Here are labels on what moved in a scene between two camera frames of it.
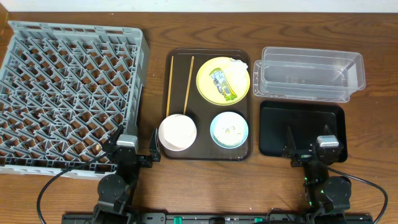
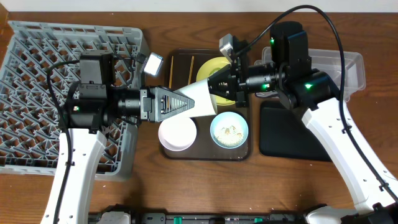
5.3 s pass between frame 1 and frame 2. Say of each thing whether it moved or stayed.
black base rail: stayed
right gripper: moved
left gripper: moved
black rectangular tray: stayed
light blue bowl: stayed
